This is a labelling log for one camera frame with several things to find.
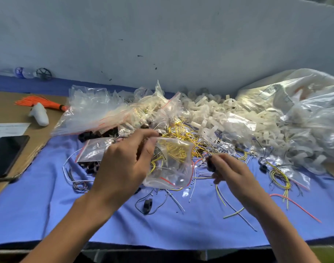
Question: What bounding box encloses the person's right hand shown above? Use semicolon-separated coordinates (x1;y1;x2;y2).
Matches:
205;153;267;209

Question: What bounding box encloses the person's left hand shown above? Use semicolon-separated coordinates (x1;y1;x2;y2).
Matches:
90;128;160;209

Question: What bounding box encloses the pile of grey white wires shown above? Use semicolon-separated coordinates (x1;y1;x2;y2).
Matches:
193;138;251;180

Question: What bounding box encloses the long yellow green wire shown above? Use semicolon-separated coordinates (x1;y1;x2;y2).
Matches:
215;182;259;232

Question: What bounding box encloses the red-zip plastic bag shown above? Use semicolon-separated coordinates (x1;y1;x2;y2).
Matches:
75;136;116;164

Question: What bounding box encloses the pile of black plastic rings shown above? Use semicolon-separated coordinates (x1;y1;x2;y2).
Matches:
77;127;125;174

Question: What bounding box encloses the clear zip plastic bag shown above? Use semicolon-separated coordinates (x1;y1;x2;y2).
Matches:
142;136;195;190

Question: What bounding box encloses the heap of plastic bags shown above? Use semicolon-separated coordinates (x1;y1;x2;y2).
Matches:
116;80;182;136

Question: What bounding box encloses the pile of white plastic wheels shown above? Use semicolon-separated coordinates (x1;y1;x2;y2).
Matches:
174;89;334;174

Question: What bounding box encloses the stack of plastic bags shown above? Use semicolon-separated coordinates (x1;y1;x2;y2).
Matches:
52;84;130;136

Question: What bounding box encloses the red wire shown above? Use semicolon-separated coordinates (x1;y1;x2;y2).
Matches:
268;193;323;224

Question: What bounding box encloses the pile of yellow wires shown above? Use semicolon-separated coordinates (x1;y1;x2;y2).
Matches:
155;119;207;162

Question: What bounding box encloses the pile of large plastic bags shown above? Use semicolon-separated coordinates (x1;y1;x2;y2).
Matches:
234;68;334;177

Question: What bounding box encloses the person's left forearm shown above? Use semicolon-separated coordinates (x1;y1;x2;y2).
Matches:
21;191;122;263

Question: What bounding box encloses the person's right forearm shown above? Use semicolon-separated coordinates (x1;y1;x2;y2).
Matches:
243;189;322;263

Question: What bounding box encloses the blue cloth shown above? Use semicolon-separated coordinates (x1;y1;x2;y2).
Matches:
0;73;334;251

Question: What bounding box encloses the white handheld device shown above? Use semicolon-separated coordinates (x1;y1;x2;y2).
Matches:
28;102;50;127

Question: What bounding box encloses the orange tie bundle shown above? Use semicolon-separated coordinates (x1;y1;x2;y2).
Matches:
14;95;69;113

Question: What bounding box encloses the black smartphone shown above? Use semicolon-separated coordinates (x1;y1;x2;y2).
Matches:
0;134;31;180

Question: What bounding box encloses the white paper sheet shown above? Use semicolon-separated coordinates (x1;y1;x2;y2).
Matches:
0;122;32;146

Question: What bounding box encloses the black round wheel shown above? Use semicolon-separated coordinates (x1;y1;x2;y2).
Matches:
36;66;54;82

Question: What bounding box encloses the brown cardboard sheet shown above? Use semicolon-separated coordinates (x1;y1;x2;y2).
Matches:
0;91;69;201

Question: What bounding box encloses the clear plastic water bottle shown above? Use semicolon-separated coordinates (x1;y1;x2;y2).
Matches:
0;66;39;80

